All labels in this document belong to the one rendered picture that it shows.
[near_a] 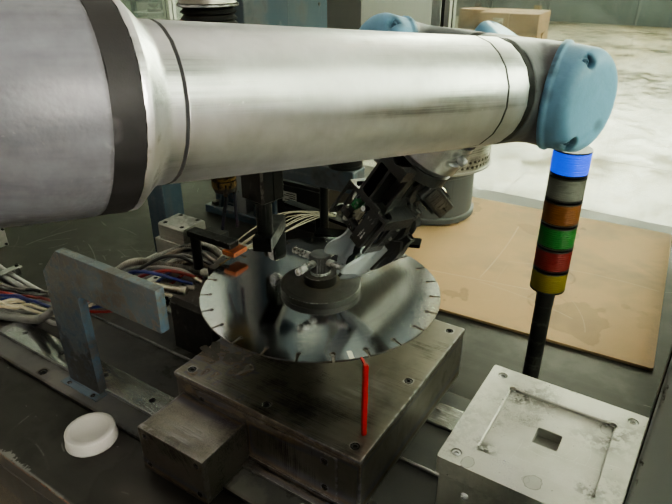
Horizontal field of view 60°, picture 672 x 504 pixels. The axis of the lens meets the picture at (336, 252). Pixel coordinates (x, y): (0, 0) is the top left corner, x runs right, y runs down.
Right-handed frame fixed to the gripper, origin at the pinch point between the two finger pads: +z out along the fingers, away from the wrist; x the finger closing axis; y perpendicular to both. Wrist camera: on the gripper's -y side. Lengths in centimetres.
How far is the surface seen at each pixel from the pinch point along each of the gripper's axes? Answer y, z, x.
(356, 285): -1.5, 1.7, 1.8
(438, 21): -90, -8, -65
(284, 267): 0.3, 9.1, -8.2
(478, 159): -69, 3, -22
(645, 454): 17.2, -24.2, 33.8
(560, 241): -13.5, -18.6, 14.4
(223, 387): 14.0, 17.9, 2.5
